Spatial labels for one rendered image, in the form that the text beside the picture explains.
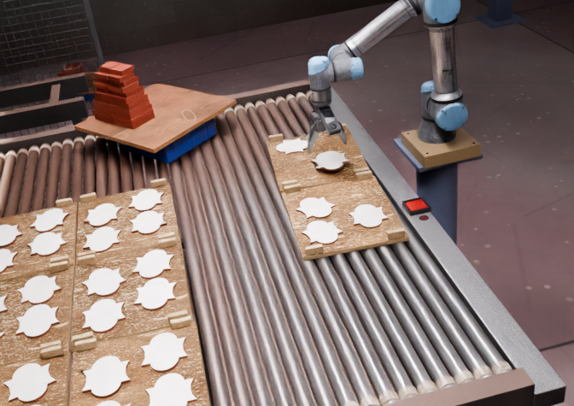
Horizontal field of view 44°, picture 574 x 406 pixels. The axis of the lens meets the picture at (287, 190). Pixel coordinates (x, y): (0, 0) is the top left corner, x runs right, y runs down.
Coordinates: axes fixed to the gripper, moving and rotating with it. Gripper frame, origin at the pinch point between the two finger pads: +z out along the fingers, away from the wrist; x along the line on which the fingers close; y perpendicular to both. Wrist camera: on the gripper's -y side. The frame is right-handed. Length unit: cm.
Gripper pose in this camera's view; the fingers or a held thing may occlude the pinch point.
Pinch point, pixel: (327, 150)
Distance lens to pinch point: 265.9
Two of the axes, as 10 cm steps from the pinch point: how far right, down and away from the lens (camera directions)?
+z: 1.1, 8.5, 5.1
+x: -9.5, 2.5, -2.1
